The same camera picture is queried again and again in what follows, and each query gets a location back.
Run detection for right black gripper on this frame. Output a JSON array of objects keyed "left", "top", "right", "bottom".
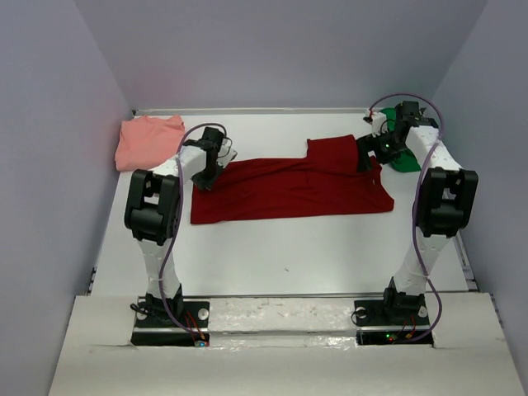
[{"left": 356, "top": 129, "right": 408, "bottom": 173}]

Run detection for red t shirt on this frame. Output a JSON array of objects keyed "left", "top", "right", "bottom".
[{"left": 191, "top": 134, "right": 394, "bottom": 225}]

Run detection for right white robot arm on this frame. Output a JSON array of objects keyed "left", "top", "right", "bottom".
[{"left": 351, "top": 97, "right": 479, "bottom": 328}]

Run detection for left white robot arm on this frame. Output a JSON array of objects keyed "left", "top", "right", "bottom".
[{"left": 124, "top": 123, "right": 237, "bottom": 334}]

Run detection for green t shirt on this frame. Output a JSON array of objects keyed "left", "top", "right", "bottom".
[{"left": 379, "top": 107, "right": 421, "bottom": 173}]

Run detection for folded pink t shirt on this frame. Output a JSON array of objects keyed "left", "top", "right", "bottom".
[{"left": 115, "top": 115, "right": 186, "bottom": 172}]

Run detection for white front cover board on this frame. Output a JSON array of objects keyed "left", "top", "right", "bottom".
[{"left": 50, "top": 293, "right": 523, "bottom": 395}]

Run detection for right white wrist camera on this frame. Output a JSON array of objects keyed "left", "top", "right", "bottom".
[{"left": 364, "top": 110, "right": 389, "bottom": 137}]

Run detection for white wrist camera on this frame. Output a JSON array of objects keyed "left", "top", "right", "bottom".
[
  {"left": 364, "top": 110, "right": 389, "bottom": 137},
  {"left": 217, "top": 139, "right": 238, "bottom": 167}
]

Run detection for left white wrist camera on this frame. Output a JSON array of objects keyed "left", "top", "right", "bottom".
[{"left": 217, "top": 139, "right": 238, "bottom": 167}]

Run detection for aluminium table frame rail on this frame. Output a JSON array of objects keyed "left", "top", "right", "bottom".
[{"left": 132, "top": 107, "right": 366, "bottom": 116}]

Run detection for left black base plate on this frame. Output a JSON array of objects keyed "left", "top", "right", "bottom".
[{"left": 130, "top": 298, "right": 210, "bottom": 347}]

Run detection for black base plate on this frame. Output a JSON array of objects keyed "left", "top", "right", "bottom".
[
  {"left": 130, "top": 298, "right": 210, "bottom": 347},
  {"left": 351, "top": 299, "right": 434, "bottom": 347}
]

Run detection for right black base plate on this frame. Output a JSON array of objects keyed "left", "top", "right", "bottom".
[{"left": 351, "top": 299, "right": 434, "bottom": 347}]

